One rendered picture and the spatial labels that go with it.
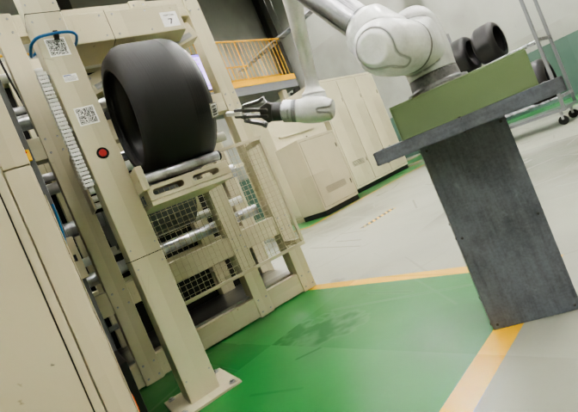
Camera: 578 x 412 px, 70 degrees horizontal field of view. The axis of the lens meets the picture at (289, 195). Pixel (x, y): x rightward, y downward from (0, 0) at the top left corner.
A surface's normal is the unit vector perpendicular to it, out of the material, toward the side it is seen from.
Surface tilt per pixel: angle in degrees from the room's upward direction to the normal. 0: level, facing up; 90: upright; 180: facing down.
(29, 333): 90
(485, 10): 90
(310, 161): 90
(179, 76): 85
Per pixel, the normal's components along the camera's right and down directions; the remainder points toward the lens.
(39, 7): 0.48, -0.18
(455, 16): -0.68, 0.30
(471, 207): -0.27, 0.14
